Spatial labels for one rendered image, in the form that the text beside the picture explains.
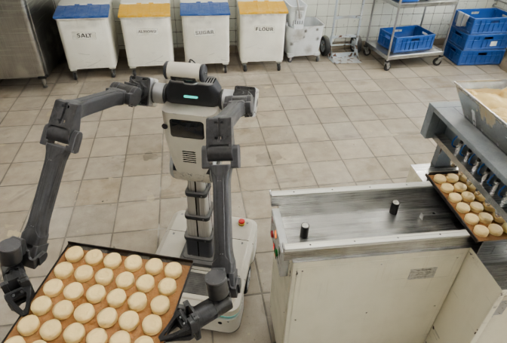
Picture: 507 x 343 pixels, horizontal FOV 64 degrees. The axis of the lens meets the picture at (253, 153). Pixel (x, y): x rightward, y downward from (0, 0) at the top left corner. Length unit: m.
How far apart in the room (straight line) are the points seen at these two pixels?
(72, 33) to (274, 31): 2.16
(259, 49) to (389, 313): 3.55
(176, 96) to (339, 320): 1.17
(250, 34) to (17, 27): 2.35
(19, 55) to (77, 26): 0.63
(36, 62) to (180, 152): 3.16
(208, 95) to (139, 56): 3.18
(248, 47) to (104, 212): 2.65
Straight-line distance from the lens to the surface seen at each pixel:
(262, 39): 4.80
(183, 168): 1.82
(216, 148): 1.16
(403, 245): 1.63
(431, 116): 1.92
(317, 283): 1.64
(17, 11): 4.61
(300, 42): 5.17
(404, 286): 1.81
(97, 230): 2.93
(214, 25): 4.67
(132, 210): 3.01
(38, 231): 1.40
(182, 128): 1.70
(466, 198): 1.87
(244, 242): 2.35
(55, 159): 1.36
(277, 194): 1.68
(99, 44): 4.82
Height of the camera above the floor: 2.00
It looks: 35 degrees down
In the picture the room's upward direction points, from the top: 2 degrees clockwise
